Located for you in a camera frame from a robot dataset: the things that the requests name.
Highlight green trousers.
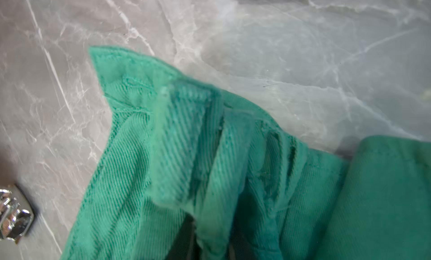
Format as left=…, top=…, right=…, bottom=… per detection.
left=61, top=47, right=431, bottom=260

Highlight black leather belt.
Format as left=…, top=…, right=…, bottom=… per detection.
left=1, top=184, right=35, bottom=244

